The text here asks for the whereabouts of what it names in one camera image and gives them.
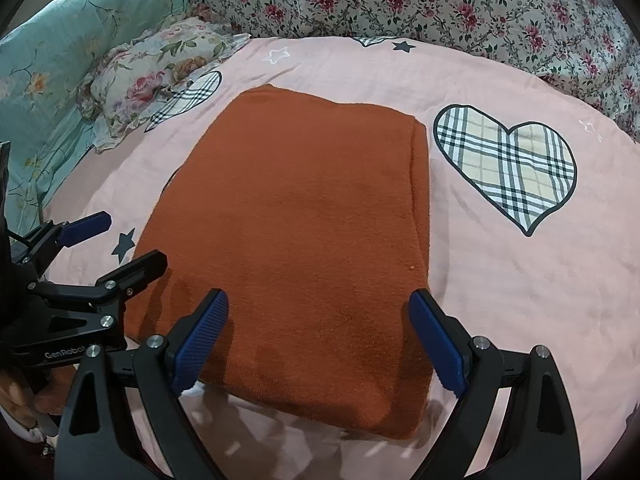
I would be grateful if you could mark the floral ruffled pillow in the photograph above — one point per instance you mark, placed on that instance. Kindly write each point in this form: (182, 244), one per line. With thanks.
(150, 65)

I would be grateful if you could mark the white rose-print quilt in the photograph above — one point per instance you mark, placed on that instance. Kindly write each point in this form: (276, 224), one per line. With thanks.
(450, 0)

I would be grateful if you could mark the teal floral blanket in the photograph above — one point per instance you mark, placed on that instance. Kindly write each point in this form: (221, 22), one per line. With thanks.
(60, 35)

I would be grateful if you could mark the person's left hand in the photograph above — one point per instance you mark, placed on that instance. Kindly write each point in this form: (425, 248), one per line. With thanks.
(17, 400)

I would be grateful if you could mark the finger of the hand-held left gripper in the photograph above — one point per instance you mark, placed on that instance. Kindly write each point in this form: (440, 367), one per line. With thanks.
(135, 272)
(87, 227)

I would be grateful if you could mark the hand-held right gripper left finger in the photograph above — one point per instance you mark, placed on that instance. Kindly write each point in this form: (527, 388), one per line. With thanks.
(202, 340)

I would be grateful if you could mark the orange knit sweater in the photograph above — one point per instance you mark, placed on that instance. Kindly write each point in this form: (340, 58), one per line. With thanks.
(310, 210)

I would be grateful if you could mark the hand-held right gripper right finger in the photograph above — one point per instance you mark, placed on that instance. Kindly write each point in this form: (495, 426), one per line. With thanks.
(437, 345)

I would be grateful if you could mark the pink bed sheet with hearts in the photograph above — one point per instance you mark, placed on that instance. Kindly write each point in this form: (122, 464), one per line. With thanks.
(500, 285)

